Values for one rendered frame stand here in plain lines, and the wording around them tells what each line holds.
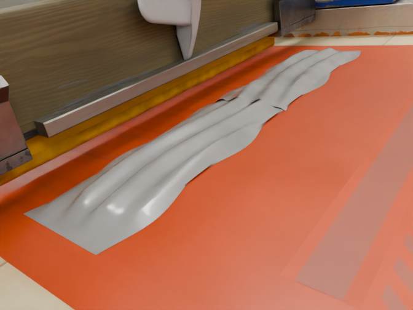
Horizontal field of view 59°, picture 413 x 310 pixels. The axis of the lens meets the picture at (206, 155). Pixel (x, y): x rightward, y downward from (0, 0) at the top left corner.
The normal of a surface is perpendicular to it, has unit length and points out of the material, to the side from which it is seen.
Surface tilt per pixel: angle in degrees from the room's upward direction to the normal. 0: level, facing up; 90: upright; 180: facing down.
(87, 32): 90
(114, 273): 0
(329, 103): 0
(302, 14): 90
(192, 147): 30
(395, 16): 90
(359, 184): 0
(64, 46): 90
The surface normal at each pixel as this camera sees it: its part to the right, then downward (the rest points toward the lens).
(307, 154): -0.15, -0.88
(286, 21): 0.78, 0.18
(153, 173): 0.33, -0.68
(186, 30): -0.61, 0.46
